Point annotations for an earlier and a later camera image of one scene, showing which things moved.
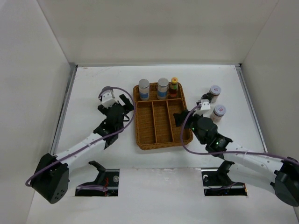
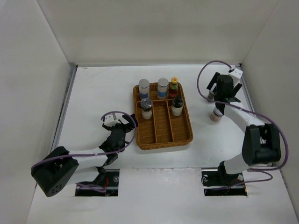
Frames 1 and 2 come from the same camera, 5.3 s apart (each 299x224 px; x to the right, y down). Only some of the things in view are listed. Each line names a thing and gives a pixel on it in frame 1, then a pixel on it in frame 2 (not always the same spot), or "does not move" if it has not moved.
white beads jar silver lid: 144,89 does not move
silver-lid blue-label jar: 162,87 does not move
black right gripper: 179,117 -> 213,81
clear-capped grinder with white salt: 108,94 -> 146,104
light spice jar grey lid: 218,113 does not move
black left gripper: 128,107 -> 128,127
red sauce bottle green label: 174,88 does not move
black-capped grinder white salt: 208,96 -> 177,106
